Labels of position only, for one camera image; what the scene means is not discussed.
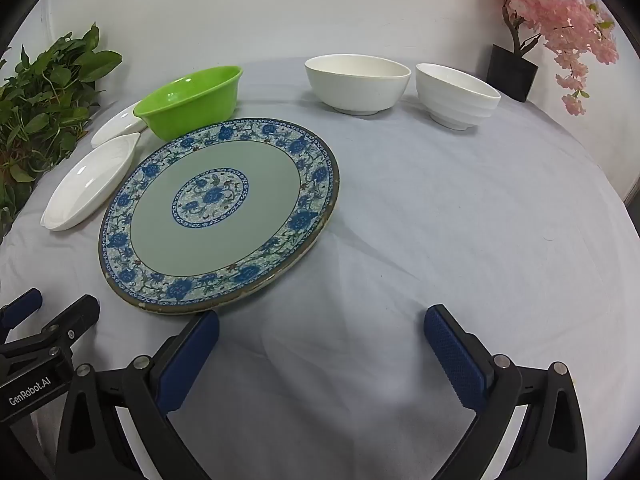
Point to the white boat-shaped dish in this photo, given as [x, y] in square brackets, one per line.
[85, 185]
[115, 127]

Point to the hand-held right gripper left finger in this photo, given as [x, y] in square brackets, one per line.
[190, 355]

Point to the blue floral round plate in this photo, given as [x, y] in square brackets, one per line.
[215, 215]

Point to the grey tablecloth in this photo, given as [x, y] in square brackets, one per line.
[425, 220]

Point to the large white bowl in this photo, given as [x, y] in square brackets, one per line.
[357, 87]

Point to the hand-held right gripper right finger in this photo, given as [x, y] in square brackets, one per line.
[455, 355]

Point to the green plastic bowl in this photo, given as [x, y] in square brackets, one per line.
[195, 105]

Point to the small white ribbed bowl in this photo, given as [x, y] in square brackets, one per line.
[455, 105]

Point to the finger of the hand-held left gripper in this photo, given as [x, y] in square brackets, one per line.
[75, 317]
[22, 305]

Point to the green leafy plant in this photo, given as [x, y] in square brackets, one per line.
[45, 105]

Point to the pink blossom tree in pot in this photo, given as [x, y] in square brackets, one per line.
[550, 5]

